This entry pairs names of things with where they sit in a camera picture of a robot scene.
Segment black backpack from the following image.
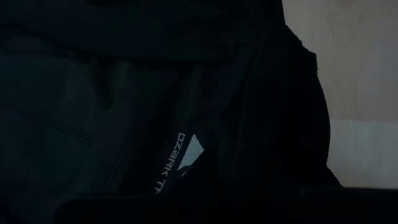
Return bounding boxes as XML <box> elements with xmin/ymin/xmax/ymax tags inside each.
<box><xmin>0</xmin><ymin>0</ymin><xmax>343</xmax><ymax>200</ymax></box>

